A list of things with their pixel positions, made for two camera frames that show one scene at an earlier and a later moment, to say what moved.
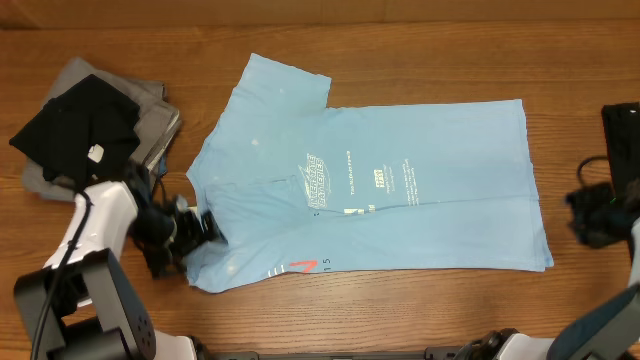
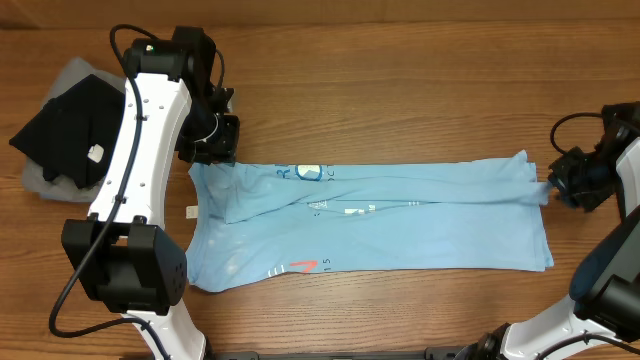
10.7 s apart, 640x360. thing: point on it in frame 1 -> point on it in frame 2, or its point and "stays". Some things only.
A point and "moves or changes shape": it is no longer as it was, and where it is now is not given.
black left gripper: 194,238 -> 224,150
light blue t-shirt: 301,185 moves or changes shape
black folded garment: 82,134 stays
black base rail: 439,353 stays
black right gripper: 576,202 -> 559,178
